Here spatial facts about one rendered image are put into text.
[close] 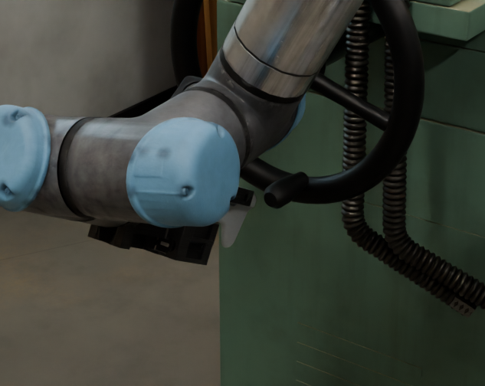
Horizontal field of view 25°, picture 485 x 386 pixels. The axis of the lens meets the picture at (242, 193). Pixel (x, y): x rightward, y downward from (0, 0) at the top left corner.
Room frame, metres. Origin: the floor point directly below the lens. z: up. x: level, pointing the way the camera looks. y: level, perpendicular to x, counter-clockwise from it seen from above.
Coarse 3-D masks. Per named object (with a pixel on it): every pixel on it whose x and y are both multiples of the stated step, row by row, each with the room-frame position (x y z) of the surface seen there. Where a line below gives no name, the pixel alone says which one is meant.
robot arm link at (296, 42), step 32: (256, 0) 0.79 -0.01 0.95; (288, 0) 0.77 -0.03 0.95; (320, 0) 0.76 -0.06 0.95; (352, 0) 0.77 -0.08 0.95; (256, 32) 0.78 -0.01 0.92; (288, 32) 0.77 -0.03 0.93; (320, 32) 0.77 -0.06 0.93; (224, 64) 0.80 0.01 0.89; (256, 64) 0.78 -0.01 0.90; (288, 64) 0.78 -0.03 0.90; (320, 64) 0.80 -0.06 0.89; (224, 96) 0.78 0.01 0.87; (256, 96) 0.79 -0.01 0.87; (288, 96) 0.79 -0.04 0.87; (256, 128) 0.78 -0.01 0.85; (288, 128) 0.84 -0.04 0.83
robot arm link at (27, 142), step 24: (0, 120) 0.74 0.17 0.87; (24, 120) 0.73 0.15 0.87; (48, 120) 0.76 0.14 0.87; (72, 120) 0.75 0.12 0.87; (0, 144) 0.73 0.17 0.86; (24, 144) 0.72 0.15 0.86; (48, 144) 0.73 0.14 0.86; (0, 168) 0.72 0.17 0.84; (24, 168) 0.71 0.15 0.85; (48, 168) 0.72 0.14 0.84; (0, 192) 0.71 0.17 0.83; (24, 192) 0.71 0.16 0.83; (48, 192) 0.72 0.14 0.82; (72, 216) 0.73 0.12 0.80
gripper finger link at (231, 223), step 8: (256, 200) 0.97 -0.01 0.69; (232, 208) 0.94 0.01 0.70; (240, 208) 0.95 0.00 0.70; (248, 208) 0.96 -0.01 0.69; (224, 216) 0.93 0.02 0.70; (232, 216) 0.94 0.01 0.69; (240, 216) 0.95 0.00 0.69; (224, 224) 0.93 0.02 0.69; (232, 224) 0.94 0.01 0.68; (240, 224) 0.95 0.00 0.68; (224, 232) 0.93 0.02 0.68; (232, 232) 0.94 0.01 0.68; (224, 240) 0.93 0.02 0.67; (232, 240) 0.94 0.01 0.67
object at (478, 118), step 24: (384, 48) 1.17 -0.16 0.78; (432, 48) 1.14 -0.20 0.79; (456, 48) 1.12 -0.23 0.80; (336, 72) 1.21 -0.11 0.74; (384, 72) 1.17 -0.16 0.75; (432, 72) 1.14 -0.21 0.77; (456, 72) 1.12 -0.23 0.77; (480, 72) 1.11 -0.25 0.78; (432, 96) 1.14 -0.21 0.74; (456, 96) 1.12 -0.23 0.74; (480, 96) 1.10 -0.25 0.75; (456, 120) 1.12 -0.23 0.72; (480, 120) 1.10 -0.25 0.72
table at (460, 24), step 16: (464, 0) 1.05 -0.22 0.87; (480, 0) 1.05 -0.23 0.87; (416, 16) 1.05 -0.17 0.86; (432, 16) 1.04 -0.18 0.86; (448, 16) 1.03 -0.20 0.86; (464, 16) 1.02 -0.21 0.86; (480, 16) 1.04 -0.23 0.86; (432, 32) 1.04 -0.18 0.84; (448, 32) 1.03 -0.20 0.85; (464, 32) 1.02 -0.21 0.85
